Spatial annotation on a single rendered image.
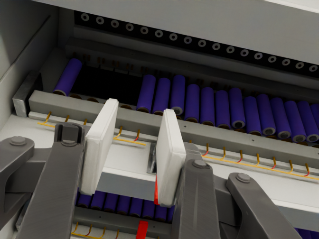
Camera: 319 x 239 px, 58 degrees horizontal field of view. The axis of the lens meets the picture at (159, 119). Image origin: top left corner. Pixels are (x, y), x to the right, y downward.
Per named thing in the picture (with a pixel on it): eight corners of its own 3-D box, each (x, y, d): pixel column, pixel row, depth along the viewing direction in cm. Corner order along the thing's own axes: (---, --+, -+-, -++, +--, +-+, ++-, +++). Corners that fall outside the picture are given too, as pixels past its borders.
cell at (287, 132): (278, 107, 42) (287, 142, 38) (266, 105, 42) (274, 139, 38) (285, 98, 41) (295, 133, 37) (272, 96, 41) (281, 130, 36)
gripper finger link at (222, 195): (186, 187, 11) (258, 198, 12) (176, 139, 16) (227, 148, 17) (178, 218, 12) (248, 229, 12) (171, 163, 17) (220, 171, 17)
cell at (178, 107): (183, 85, 42) (181, 118, 37) (171, 83, 41) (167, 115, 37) (186, 76, 40) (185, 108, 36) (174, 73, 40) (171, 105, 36)
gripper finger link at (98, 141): (93, 197, 13) (77, 195, 13) (112, 140, 20) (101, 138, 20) (102, 138, 13) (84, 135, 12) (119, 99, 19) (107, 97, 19)
